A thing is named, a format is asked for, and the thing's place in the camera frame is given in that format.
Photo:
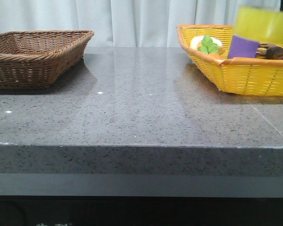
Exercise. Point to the yellow tape roll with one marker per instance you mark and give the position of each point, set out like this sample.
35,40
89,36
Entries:
259,24

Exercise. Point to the white round toy bun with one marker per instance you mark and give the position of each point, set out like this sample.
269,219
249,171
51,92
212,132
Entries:
196,41

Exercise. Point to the orange toy carrot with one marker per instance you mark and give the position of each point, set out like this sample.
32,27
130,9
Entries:
218,55

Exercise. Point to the white curtain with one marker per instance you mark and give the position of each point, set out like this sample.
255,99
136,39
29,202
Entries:
123,23

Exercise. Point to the green toy leaf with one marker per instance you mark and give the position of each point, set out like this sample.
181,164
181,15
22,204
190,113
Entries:
208,45

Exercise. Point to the purple foam block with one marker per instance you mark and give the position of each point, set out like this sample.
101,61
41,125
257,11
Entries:
242,47

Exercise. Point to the yellow woven basket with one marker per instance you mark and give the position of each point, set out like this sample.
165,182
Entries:
245,76

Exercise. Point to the brown wicker basket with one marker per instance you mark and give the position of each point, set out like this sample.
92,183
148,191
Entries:
35,59

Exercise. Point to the brown toy animal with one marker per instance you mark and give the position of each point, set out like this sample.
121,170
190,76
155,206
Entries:
270,51

